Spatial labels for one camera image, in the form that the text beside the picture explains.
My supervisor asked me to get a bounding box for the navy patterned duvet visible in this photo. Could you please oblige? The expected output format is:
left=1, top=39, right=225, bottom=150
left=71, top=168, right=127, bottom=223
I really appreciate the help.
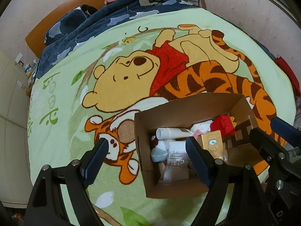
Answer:
left=36, top=0, right=206, bottom=79

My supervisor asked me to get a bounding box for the brown cardboard box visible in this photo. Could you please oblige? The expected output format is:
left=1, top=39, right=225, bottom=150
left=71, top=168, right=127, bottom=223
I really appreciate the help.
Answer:
left=134, top=93, right=262, bottom=199

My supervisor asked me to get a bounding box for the pink tube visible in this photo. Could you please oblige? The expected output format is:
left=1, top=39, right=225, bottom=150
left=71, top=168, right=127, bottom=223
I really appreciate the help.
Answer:
left=193, top=130, right=203, bottom=140

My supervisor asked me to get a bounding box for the wooden headboard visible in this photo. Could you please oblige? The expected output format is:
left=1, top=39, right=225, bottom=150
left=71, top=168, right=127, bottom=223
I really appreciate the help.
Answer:
left=25, top=0, right=105, bottom=58

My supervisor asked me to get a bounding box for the red toy box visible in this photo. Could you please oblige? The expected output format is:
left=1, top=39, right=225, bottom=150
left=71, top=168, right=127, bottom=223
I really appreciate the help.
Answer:
left=210, top=115, right=237, bottom=139

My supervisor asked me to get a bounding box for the floral hand cream tube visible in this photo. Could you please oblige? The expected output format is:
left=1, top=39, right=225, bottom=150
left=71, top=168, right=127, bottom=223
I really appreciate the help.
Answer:
left=150, top=147, right=168, bottom=163

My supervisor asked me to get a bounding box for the Winnie the Pooh fleece blanket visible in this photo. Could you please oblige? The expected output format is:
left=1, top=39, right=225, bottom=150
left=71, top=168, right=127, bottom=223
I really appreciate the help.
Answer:
left=27, top=8, right=296, bottom=225

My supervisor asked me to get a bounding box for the red cloth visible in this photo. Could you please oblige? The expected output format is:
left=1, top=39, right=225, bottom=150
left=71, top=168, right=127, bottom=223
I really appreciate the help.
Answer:
left=274, top=57, right=300, bottom=98

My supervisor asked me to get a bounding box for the white lotion tube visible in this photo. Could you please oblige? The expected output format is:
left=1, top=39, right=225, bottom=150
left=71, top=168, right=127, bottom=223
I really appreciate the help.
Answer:
left=156, top=128, right=193, bottom=140

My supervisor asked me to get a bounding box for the white wet wipes pack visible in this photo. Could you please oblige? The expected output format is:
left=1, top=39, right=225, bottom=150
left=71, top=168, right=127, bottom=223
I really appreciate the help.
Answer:
left=162, top=141, right=191, bottom=183

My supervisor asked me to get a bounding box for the navy pillow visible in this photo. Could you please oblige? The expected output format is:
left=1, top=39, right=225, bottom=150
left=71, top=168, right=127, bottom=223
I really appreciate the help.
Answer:
left=44, top=4, right=97, bottom=46

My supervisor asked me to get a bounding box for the orange cardboard box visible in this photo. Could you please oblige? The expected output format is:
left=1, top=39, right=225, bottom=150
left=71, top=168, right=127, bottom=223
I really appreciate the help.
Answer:
left=198, top=130, right=225, bottom=161

